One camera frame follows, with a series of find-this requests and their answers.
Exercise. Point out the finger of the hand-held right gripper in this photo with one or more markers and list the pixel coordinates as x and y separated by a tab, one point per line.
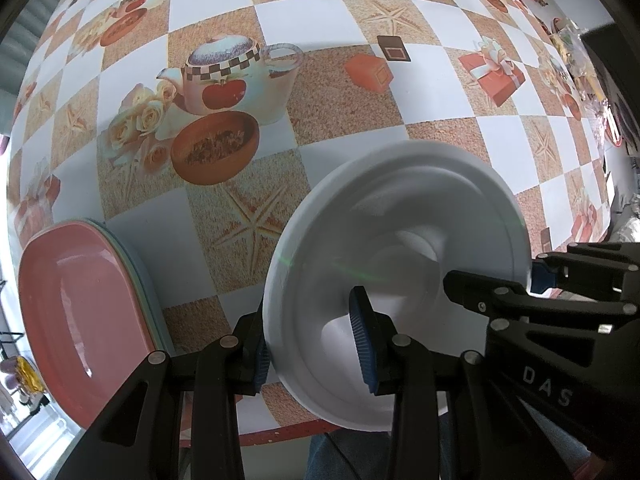
500	292
542	277

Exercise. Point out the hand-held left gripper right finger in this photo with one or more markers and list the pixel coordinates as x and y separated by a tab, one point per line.
360	340

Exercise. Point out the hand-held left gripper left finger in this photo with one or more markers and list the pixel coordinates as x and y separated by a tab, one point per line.
261	370

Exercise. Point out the white wide-rimmed foam bowl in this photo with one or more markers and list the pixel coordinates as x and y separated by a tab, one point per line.
400	210

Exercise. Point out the pink square plate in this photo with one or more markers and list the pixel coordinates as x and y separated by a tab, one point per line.
75	310

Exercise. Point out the person's denim trouser leg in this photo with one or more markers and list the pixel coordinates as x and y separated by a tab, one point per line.
350	460

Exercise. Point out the pale green plate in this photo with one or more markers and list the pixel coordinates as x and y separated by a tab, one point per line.
147	300

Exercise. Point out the yellow glass dish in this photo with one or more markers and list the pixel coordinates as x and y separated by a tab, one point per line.
29	375

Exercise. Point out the checkered printed tablecloth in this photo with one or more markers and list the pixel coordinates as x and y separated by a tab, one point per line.
350	10

